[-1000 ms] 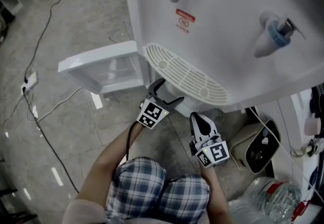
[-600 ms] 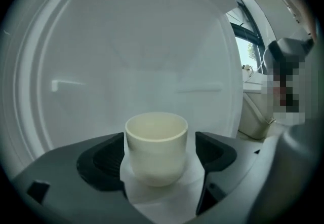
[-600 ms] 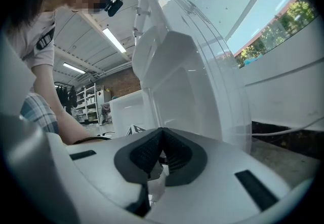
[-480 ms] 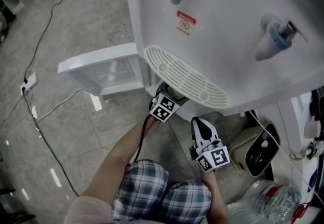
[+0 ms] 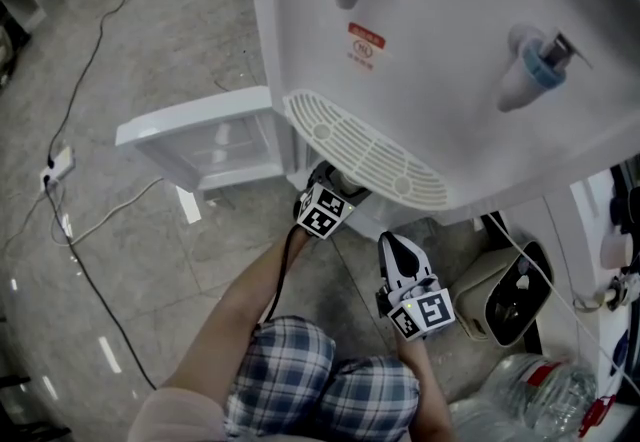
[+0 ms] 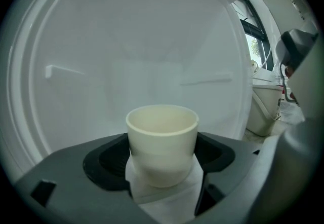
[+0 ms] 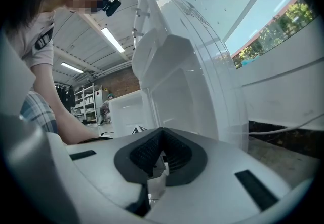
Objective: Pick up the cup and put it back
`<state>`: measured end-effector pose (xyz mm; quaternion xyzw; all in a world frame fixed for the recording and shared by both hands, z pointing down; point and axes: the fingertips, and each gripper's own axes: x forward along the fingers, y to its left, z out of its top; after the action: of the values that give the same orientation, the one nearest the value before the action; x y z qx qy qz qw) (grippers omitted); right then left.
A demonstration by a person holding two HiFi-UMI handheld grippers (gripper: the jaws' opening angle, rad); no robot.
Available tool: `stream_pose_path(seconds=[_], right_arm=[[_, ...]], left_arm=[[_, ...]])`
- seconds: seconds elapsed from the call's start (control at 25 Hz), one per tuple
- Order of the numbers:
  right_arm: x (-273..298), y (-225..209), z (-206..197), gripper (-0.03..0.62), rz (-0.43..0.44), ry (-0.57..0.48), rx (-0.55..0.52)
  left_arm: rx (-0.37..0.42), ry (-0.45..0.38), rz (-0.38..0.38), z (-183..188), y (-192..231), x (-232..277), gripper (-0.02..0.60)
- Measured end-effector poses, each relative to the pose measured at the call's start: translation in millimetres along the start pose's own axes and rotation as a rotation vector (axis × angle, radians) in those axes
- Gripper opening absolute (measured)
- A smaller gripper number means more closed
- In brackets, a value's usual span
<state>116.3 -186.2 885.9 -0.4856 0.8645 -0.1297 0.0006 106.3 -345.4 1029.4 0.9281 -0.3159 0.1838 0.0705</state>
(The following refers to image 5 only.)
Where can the person's pale pink shirt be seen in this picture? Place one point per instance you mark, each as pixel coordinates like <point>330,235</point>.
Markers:
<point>175,415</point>

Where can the person's left forearm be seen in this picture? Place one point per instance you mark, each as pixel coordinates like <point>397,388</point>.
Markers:
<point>230,315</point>

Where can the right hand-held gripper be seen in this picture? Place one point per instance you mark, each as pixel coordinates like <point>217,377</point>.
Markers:
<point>427,312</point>

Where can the small white jar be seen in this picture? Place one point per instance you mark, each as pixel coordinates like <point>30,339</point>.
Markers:
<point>617,247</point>

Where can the person's plaid shorts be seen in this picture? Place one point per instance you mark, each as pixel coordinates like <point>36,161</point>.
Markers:
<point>300,380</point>

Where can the white charger adapter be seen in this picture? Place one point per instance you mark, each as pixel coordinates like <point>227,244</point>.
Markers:
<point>625,290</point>

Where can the dark blue cloth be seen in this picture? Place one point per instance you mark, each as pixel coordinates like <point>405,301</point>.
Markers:
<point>620,352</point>

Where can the person's right forearm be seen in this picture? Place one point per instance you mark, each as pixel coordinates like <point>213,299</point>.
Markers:
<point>425,390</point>

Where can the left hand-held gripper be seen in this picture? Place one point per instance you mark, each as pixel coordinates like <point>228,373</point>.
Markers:
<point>322,212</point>

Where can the white water dispenser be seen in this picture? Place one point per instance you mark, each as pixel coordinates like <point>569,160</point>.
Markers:
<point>450,5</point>

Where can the white drip tray grille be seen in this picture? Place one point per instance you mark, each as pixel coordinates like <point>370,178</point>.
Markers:
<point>360,145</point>

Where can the white power strip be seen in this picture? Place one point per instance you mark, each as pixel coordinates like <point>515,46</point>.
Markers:
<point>57,170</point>

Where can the white cabinet door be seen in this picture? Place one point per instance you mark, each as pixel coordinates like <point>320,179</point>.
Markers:
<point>200,120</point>

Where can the white floor tape strip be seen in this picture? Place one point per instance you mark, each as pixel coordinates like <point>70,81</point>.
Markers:
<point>189,205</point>

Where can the red label sticker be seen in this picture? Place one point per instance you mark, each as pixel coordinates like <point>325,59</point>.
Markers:
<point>366,47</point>

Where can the white window sill ledge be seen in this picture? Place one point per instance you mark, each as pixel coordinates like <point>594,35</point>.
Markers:
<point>585,240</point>

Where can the white and black appliance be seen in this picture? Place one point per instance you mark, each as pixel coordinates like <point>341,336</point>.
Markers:
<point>480,295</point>

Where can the black thermos flask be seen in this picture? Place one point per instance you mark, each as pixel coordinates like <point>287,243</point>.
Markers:
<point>627,210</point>

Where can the blue water tap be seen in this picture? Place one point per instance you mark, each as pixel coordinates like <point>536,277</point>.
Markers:
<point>530,70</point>

